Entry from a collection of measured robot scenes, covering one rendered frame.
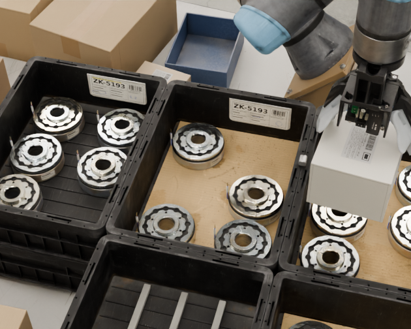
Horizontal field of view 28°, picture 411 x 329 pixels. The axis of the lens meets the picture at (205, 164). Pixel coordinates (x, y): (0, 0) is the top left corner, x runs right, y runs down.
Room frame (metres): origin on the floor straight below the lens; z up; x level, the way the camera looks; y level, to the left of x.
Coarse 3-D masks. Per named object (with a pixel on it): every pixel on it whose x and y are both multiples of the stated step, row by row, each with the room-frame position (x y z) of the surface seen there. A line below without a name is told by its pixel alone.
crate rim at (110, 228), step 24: (168, 96) 1.18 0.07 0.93; (240, 96) 1.17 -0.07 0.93; (264, 96) 1.17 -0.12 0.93; (312, 120) 1.10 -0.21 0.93; (144, 144) 1.05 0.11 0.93; (120, 192) 0.93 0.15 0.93; (288, 192) 0.92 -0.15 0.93; (288, 216) 0.87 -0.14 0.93; (144, 240) 0.83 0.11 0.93; (168, 240) 0.82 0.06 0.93; (264, 264) 0.77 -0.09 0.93
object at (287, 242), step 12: (312, 132) 1.07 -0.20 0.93; (312, 144) 1.04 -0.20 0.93; (312, 156) 1.01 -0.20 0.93; (300, 180) 0.95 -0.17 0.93; (300, 192) 0.92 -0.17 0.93; (300, 204) 0.90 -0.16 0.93; (288, 228) 0.84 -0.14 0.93; (288, 240) 0.82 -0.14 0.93; (288, 252) 0.79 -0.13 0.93; (288, 264) 0.77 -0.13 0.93; (312, 276) 0.75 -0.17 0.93; (324, 276) 0.75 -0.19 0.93; (336, 276) 0.75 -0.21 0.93; (348, 276) 0.74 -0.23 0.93; (372, 288) 0.72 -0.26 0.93; (384, 288) 0.72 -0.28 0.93; (396, 288) 0.72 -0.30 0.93
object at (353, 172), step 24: (336, 120) 0.89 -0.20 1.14; (336, 144) 0.84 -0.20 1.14; (360, 144) 0.84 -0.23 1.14; (384, 144) 0.84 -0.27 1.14; (312, 168) 0.80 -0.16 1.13; (336, 168) 0.79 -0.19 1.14; (360, 168) 0.79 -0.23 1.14; (384, 168) 0.79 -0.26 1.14; (312, 192) 0.80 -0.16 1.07; (336, 192) 0.79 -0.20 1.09; (360, 192) 0.78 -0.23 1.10; (384, 192) 0.76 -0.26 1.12; (360, 216) 0.77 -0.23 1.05
